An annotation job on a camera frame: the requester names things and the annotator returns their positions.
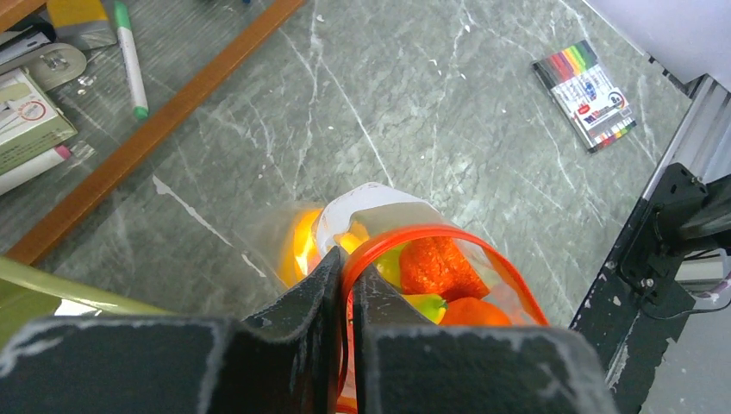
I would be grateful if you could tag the white pink tube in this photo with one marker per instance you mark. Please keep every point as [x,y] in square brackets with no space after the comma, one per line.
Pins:
[34,167]

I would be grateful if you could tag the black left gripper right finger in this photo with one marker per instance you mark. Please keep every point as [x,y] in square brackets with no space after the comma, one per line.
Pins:
[406,364]

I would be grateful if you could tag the orange bell pepper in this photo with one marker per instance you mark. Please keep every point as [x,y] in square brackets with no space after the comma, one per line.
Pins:
[313,233]

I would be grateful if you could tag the orange tangerine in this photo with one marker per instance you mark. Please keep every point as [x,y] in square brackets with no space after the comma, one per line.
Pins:
[474,312]

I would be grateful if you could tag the watermelon slice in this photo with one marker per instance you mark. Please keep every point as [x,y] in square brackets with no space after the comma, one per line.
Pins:
[435,265]

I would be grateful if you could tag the colourful marker set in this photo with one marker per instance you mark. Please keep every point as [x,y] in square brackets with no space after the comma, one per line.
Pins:
[575,80]

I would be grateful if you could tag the yellow grey small object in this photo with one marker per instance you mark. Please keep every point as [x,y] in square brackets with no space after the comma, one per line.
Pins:
[84,24]

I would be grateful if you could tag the clear zip top bag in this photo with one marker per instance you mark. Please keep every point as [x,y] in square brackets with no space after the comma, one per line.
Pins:
[400,218]

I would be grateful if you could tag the white green box lower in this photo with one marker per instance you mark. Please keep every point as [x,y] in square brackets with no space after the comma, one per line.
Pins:
[31,123]

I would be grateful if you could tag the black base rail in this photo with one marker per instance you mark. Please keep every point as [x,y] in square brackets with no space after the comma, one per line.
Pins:
[635,306]

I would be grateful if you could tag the green white marker pen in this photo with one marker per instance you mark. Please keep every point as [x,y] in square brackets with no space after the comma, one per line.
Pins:
[131,61]

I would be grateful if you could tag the white tape dispenser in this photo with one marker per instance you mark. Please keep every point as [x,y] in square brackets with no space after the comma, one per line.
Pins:
[50,66]

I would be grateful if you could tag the yellow banana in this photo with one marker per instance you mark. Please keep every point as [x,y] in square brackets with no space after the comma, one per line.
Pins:
[431,306]

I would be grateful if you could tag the olive green plastic bin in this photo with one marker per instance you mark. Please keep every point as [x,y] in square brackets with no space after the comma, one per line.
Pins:
[28,293]

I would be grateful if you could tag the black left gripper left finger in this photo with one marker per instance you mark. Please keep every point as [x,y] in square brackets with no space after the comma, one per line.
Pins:
[282,359]

